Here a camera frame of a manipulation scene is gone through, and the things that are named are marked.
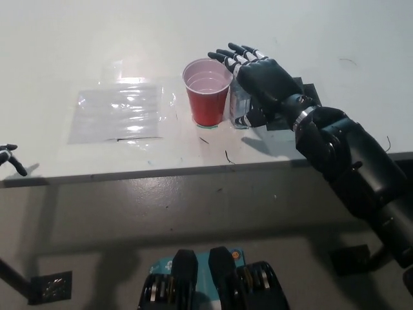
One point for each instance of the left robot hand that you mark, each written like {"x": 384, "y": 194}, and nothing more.
{"x": 8, "y": 156}

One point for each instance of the robot torso black teal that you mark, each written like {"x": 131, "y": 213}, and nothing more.
{"x": 213, "y": 284}

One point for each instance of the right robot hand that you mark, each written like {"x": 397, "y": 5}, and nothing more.
{"x": 267, "y": 79}

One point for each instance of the clear plastic sheet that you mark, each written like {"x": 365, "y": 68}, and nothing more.
{"x": 119, "y": 116}

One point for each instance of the clear pump soap bottle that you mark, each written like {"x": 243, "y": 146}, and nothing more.
{"x": 240, "y": 101}

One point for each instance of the red plastic cup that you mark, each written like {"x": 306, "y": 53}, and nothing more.
{"x": 208, "y": 97}

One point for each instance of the black tape patch on table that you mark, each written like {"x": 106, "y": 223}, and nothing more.
{"x": 306, "y": 92}

